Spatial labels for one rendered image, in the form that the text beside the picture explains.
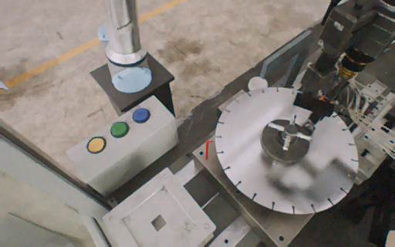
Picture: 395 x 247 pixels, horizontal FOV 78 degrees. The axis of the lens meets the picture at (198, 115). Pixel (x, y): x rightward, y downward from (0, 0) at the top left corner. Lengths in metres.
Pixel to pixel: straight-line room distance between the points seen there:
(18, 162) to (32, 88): 1.95
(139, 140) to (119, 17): 0.31
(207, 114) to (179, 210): 0.39
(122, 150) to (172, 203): 0.19
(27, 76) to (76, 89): 0.47
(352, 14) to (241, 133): 0.33
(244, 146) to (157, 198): 0.24
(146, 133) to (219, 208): 0.29
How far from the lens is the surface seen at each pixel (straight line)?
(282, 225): 0.66
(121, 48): 0.71
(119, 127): 0.69
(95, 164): 0.68
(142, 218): 0.60
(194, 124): 0.84
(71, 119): 1.98
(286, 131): 0.57
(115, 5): 0.64
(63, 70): 2.34
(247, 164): 0.57
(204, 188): 0.75
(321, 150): 0.64
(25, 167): 0.42
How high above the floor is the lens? 1.47
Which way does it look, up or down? 57 degrees down
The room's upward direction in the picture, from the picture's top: 2 degrees counter-clockwise
